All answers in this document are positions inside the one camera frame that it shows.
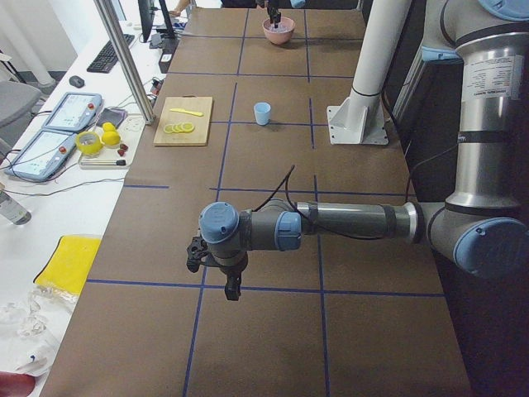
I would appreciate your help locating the whole lemon near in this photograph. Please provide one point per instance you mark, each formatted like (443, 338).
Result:
(111, 138)

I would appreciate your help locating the white pillar with base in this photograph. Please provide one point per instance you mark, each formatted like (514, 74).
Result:
(359, 120)

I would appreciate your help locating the wooden cutting board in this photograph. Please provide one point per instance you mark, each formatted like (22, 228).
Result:
(199, 136)

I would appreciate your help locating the black keyboard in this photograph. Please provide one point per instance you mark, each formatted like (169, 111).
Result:
(104, 60)

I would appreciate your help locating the whole lemon far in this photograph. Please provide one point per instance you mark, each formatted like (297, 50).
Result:
(109, 127)

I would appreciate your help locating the light blue cup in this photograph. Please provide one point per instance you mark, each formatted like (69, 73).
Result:
(262, 111)

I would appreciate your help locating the lemon slice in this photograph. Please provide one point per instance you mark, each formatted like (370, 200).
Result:
(174, 130)
(181, 128)
(168, 130)
(189, 125)

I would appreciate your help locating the yellow cloth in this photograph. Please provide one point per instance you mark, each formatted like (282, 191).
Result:
(69, 265)

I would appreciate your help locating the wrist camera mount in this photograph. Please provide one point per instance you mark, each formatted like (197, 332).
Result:
(198, 254)

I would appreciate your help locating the teach pendant far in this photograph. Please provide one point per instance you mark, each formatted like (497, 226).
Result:
(74, 112)

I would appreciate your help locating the purple notebook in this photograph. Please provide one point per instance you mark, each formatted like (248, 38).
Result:
(113, 115)

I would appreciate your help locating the teach pendant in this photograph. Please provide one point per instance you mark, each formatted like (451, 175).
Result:
(43, 155)
(74, 112)

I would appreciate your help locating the aluminium frame post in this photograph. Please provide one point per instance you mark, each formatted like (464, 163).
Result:
(109, 19)

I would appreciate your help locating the pink bowl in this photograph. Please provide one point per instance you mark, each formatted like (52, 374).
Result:
(280, 39)

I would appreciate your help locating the black monitor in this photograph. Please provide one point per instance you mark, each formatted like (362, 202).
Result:
(147, 9)

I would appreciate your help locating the white tray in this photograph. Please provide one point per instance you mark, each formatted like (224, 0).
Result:
(130, 131)

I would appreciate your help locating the yellow plastic knife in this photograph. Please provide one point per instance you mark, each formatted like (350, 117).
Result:
(186, 111)

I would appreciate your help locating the whole lemon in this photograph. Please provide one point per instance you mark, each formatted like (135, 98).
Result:
(111, 138)
(109, 127)

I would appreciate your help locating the clear ice cubes pile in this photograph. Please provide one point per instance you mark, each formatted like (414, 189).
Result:
(281, 29)

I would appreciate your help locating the black computer mouse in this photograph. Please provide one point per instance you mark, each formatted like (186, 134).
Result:
(76, 81)

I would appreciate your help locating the yellow tape roll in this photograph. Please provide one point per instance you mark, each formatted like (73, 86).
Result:
(88, 143)

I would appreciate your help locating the black power strip box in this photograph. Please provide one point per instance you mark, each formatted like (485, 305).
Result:
(168, 54)

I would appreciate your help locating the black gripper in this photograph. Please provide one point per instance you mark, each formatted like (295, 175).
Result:
(273, 9)
(231, 271)

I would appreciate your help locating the teach pendant near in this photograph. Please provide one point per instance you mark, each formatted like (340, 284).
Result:
(43, 155)

